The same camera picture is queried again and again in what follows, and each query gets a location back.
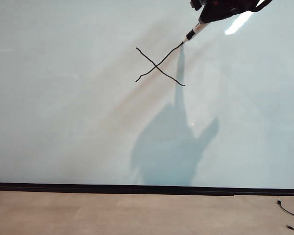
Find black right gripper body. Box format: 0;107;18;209
231;0;259;13

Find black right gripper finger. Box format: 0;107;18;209
198;0;248;24

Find white whiteboard marker pen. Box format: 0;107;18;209
181;21;208;45

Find black drawn cross mark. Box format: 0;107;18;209
135;41;186;87

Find large white whiteboard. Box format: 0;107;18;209
0;0;294;196

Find black whiteboard pen tray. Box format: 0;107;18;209
0;186;236;197

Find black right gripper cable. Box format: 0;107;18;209
249;0;273;13

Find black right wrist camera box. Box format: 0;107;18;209
190;0;208;12

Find black cable with small plug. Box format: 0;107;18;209
277;195;294;219

